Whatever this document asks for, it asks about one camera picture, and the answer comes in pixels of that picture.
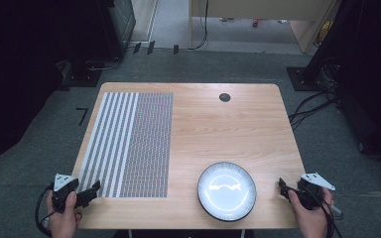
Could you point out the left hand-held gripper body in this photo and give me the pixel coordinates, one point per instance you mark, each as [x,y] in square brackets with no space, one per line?
[63,193]

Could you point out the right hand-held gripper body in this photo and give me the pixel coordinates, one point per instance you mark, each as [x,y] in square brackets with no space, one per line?
[311,193]

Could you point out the white plate with dark rim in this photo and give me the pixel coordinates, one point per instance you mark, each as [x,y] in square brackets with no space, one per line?
[226,191]

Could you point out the person's right hand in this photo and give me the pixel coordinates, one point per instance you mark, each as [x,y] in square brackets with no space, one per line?
[311,221]

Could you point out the person's left hand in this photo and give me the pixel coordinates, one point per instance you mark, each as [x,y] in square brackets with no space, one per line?
[63,223]

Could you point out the grey striped placemat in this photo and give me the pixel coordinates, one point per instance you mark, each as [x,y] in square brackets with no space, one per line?
[129,145]

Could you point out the black stand base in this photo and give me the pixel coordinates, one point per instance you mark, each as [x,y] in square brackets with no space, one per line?
[82,77]
[302,79]

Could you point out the dark curtain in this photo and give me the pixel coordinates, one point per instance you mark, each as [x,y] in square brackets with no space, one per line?
[373,76]
[20,66]

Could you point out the row of black tape strips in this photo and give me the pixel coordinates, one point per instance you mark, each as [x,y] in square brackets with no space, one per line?
[150,47]

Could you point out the yellow object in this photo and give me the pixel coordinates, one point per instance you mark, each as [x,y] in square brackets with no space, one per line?
[325,31]

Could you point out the small red object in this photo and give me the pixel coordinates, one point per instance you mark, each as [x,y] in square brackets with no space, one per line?
[255,22]

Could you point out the dark cabinet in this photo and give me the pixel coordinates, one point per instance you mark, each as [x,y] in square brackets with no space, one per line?
[120,23]

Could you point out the light wooden desk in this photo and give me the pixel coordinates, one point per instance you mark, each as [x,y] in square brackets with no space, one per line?
[261,8]

